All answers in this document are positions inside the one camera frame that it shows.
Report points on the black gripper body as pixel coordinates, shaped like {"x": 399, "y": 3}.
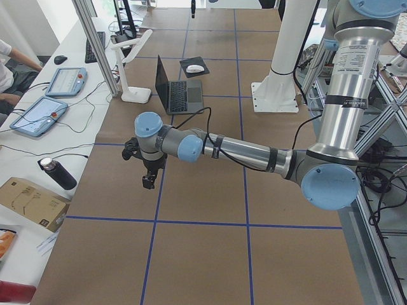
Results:
{"x": 153, "y": 166}

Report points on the red object on desk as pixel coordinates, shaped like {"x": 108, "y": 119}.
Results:
{"x": 16, "y": 292}

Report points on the upper teach pendant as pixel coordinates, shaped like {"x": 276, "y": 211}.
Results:
{"x": 67, "y": 82}

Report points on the black desk mouse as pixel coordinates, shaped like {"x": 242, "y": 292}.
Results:
{"x": 59, "y": 59}

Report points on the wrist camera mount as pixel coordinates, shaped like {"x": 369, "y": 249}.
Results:
{"x": 131, "y": 149}

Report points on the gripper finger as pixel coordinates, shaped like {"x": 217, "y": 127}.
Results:
{"x": 148, "y": 180}

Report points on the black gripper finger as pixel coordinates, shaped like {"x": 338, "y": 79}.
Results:
{"x": 193, "y": 8}

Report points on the orange printed booklet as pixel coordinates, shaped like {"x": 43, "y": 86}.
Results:
{"x": 10, "y": 237}

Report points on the black water bottle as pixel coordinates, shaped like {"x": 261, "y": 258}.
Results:
{"x": 58, "y": 173}

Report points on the teach pendant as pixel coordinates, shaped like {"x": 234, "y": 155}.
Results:
{"x": 67, "y": 82}
{"x": 40, "y": 116}

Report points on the seated person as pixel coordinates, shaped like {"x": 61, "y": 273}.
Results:
{"x": 15, "y": 83}

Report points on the lower teach pendant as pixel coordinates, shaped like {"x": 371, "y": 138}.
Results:
{"x": 40, "y": 116}

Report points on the white computer mouse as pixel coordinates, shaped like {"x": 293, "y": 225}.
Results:
{"x": 194, "y": 69}

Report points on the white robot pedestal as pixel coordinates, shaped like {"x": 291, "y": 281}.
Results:
{"x": 276, "y": 93}

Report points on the white desk lamp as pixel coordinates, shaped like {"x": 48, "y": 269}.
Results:
{"x": 126, "y": 52}

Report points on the cardboard box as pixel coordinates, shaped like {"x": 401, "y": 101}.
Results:
{"x": 36, "y": 203}

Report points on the grey laptop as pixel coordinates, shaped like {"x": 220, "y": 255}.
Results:
{"x": 178, "y": 97}

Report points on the black mouse pad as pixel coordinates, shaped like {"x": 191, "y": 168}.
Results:
{"x": 190, "y": 61}

